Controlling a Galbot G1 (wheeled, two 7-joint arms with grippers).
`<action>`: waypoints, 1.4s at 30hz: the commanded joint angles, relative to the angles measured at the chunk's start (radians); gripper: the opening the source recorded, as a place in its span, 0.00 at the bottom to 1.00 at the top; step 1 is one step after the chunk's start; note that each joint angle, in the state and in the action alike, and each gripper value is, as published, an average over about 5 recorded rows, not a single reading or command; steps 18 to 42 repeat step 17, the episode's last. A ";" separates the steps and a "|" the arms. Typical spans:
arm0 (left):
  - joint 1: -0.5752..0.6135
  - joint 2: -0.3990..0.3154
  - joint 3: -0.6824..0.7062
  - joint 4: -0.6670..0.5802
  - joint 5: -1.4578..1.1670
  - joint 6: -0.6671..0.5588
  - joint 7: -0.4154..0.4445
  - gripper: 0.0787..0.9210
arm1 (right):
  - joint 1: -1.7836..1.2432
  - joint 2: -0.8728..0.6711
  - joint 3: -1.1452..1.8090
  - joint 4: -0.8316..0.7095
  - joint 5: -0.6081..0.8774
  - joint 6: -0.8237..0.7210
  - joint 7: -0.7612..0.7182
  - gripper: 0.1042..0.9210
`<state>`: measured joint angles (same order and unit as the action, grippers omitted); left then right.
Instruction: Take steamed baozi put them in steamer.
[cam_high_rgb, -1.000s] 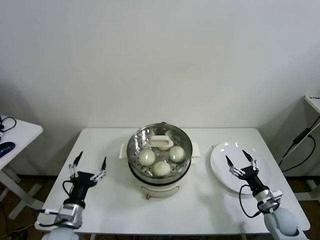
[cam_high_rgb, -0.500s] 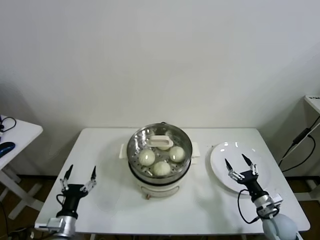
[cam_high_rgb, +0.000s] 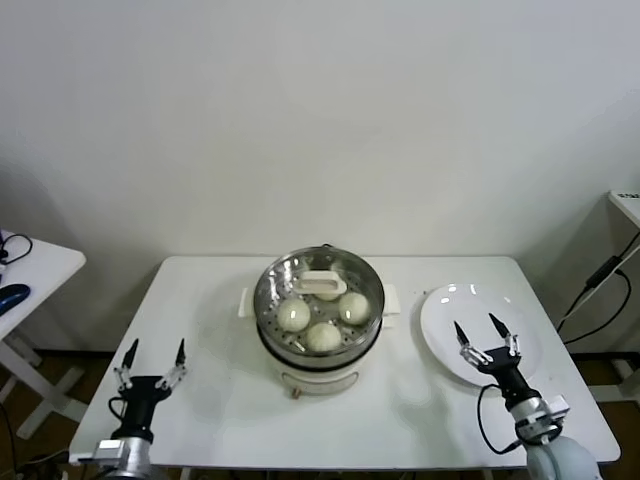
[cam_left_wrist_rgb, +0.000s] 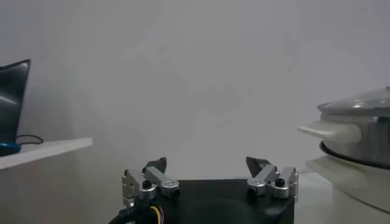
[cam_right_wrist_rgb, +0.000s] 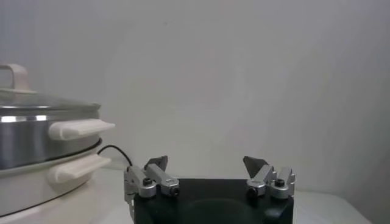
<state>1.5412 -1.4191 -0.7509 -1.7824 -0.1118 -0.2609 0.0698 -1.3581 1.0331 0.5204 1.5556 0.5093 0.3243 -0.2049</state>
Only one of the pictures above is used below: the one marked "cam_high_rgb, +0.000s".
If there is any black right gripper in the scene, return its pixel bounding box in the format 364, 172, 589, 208
453, 312, 539, 409

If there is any white side table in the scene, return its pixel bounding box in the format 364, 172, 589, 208
0, 230, 87, 441

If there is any blue computer mouse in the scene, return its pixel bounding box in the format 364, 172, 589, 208
0, 283, 31, 315

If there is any white round plate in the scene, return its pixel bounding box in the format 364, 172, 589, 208
410, 283, 544, 392

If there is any black background cable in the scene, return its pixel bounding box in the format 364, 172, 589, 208
557, 269, 634, 346

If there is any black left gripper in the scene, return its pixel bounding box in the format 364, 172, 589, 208
112, 338, 189, 441

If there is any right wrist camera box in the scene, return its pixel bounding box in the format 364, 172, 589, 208
514, 394, 570, 444

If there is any black power strip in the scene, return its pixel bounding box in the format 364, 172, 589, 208
585, 254, 626, 291

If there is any thin black looped cable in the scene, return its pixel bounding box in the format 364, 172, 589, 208
0, 232, 34, 266

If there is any stainless steel steamer basket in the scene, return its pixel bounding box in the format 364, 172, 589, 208
239, 246, 404, 369

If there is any cream electric cooker base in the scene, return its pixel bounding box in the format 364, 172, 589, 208
257, 314, 396, 401

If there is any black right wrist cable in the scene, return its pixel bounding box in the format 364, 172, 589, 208
477, 383, 526, 455

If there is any white table with label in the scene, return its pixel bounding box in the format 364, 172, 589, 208
608, 189, 640, 226

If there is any round glass pot lid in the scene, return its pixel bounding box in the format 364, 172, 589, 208
252, 247, 386, 357

